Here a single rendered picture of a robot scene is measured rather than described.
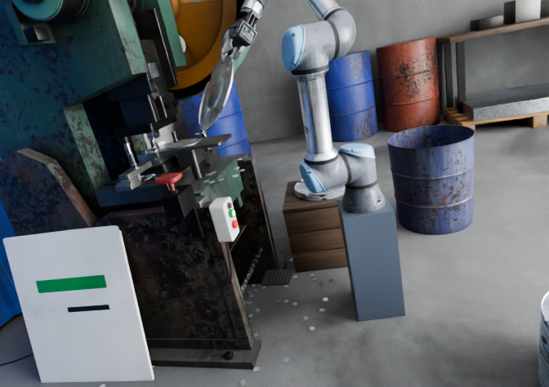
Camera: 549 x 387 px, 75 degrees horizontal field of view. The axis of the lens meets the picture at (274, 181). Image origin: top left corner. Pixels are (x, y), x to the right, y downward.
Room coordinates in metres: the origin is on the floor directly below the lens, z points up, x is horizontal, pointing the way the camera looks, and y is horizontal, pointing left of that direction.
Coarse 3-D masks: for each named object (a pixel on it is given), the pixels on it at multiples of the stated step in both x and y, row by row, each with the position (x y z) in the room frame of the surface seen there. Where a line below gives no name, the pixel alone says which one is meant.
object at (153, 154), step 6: (168, 144) 1.46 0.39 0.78; (150, 150) 1.40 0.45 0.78; (156, 150) 1.37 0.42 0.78; (138, 156) 1.35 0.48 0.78; (144, 156) 1.35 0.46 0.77; (150, 156) 1.34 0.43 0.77; (156, 156) 1.33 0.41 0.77; (162, 156) 1.35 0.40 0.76; (168, 156) 1.39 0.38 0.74; (156, 162) 1.33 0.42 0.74; (162, 162) 1.34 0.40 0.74
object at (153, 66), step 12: (144, 48) 1.38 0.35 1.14; (156, 60) 1.44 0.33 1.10; (156, 72) 1.41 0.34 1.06; (156, 84) 1.39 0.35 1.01; (144, 96) 1.32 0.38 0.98; (156, 96) 1.34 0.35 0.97; (168, 96) 1.39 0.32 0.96; (120, 108) 1.36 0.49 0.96; (132, 108) 1.34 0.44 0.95; (144, 108) 1.33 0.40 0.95; (156, 108) 1.34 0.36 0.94; (168, 108) 1.34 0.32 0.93; (132, 120) 1.34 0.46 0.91; (144, 120) 1.33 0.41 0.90; (156, 120) 1.32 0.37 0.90
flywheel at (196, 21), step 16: (176, 0) 1.73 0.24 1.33; (192, 0) 1.75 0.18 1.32; (208, 0) 1.70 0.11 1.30; (224, 0) 1.64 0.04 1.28; (240, 0) 1.68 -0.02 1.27; (176, 16) 1.75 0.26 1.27; (192, 16) 1.73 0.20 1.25; (208, 16) 1.70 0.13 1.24; (224, 16) 1.65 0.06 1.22; (192, 32) 1.73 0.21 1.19; (208, 32) 1.71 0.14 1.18; (192, 48) 1.74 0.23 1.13; (208, 48) 1.71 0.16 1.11; (192, 64) 1.74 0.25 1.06; (208, 64) 1.68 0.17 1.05; (192, 80) 1.71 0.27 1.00
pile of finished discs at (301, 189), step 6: (300, 186) 1.73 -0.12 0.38; (342, 186) 1.60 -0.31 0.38; (300, 192) 1.65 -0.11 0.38; (306, 192) 1.63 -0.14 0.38; (324, 192) 1.58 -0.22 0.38; (330, 192) 1.55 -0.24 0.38; (336, 192) 1.57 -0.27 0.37; (342, 192) 1.57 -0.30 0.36; (306, 198) 1.61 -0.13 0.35; (312, 198) 1.57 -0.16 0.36; (318, 198) 1.56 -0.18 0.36; (330, 198) 1.55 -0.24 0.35
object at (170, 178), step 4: (176, 172) 1.05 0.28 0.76; (180, 172) 1.04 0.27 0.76; (160, 176) 1.04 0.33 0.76; (164, 176) 1.03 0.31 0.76; (168, 176) 1.02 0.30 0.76; (172, 176) 1.01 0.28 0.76; (176, 176) 1.01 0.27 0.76; (180, 176) 1.03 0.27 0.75; (156, 180) 1.01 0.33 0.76; (160, 180) 1.01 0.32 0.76; (164, 180) 1.00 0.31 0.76; (168, 180) 1.00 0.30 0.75; (172, 180) 1.00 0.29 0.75; (176, 180) 1.01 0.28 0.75; (156, 184) 1.02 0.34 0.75; (160, 184) 1.01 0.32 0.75; (168, 184) 1.03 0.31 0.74; (172, 184) 1.03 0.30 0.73; (172, 188) 1.02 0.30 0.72
